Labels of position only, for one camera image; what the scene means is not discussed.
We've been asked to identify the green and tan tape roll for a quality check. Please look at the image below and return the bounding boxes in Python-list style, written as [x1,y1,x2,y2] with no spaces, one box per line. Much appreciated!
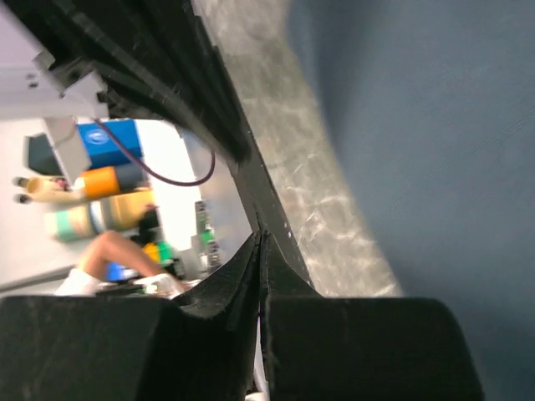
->
[44,205,99,242]

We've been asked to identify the orange and grey cylinder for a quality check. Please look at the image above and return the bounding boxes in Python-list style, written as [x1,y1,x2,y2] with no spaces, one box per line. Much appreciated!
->
[74,163,147,200]

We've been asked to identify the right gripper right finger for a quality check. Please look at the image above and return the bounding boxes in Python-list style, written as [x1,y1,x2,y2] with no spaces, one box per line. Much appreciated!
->
[261,234,484,400]

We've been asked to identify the black base beam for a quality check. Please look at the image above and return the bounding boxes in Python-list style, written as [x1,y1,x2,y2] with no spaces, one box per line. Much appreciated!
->
[5,1,313,288]

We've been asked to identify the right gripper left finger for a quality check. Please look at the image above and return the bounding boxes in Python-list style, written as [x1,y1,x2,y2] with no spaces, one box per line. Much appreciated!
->
[1,234,260,400]

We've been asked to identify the blue-grey t-shirt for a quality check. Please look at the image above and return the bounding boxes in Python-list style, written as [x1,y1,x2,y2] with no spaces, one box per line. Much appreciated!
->
[288,1,534,400]

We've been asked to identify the person in background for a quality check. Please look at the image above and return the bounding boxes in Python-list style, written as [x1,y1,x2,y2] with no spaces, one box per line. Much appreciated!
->
[53,230,191,299]

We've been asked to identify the blue box in background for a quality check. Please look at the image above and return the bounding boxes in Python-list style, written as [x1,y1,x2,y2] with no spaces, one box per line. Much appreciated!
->
[78,119,142,170]

